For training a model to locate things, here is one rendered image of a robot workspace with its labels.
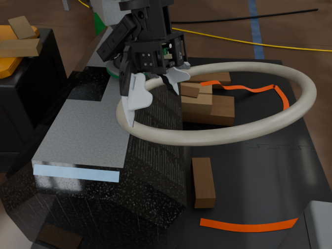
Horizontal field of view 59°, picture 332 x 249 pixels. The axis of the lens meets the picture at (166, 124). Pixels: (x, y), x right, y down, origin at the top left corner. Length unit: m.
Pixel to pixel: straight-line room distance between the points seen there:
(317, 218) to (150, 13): 0.78
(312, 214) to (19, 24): 1.81
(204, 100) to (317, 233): 1.44
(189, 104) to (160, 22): 1.74
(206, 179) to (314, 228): 0.96
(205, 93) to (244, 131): 1.74
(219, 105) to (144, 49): 1.88
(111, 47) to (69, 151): 0.66
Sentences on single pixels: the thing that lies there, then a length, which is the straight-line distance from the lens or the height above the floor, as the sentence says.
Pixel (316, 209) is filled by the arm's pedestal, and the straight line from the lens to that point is 1.03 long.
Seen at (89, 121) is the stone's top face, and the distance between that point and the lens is 1.23.
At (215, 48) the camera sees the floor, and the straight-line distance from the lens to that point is 3.23.
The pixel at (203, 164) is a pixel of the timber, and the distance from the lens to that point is 1.91.
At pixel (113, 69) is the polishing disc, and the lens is 1.38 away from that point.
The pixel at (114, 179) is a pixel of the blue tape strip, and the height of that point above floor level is 0.80.
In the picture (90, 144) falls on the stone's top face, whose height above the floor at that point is 0.82.
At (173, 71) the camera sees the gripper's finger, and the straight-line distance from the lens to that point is 0.57.
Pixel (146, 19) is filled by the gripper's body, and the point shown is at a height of 1.45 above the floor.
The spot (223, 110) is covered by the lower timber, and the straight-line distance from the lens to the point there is 2.30.
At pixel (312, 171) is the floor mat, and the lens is 2.25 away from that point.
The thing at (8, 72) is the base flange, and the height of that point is 0.76.
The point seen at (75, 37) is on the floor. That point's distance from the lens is 3.52.
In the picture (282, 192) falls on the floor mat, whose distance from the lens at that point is 2.06.
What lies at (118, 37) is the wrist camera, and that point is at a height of 1.42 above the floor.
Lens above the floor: 1.67
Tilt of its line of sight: 46 degrees down
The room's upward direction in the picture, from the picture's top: straight up
